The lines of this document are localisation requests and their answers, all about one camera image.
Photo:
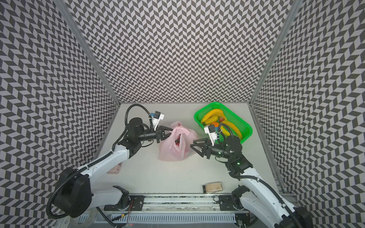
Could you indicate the tan sponge in wrapper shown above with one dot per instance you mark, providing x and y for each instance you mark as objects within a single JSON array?
[{"x": 213, "y": 187}]

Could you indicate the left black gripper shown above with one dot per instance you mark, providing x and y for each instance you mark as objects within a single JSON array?
[{"x": 160, "y": 134}]

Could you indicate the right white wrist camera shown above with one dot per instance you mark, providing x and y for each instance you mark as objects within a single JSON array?
[{"x": 211, "y": 131}]

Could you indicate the pink printed plastic bag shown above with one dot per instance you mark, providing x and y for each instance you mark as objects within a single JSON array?
[{"x": 176, "y": 147}]

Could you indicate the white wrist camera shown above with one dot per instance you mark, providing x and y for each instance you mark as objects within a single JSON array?
[
  {"x": 155, "y": 119},
  {"x": 211, "y": 131}
]

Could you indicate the pink small packet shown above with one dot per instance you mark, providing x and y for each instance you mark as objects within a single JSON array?
[{"x": 115, "y": 169}]

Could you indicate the yellow fake banana bunch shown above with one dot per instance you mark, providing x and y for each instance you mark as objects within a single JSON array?
[{"x": 213, "y": 116}]

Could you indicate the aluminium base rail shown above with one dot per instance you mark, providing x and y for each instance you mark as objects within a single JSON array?
[{"x": 167, "y": 209}]

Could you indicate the green plastic basket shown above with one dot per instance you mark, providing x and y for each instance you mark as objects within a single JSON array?
[{"x": 244, "y": 127}]

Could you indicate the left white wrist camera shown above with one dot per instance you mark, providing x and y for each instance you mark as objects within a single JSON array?
[{"x": 155, "y": 119}]

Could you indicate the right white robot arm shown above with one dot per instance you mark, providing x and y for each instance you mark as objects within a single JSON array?
[{"x": 253, "y": 193}]

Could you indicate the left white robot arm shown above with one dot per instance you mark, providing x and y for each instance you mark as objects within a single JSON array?
[{"x": 74, "y": 194}]

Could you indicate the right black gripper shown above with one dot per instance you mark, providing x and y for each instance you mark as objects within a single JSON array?
[{"x": 207, "y": 149}]

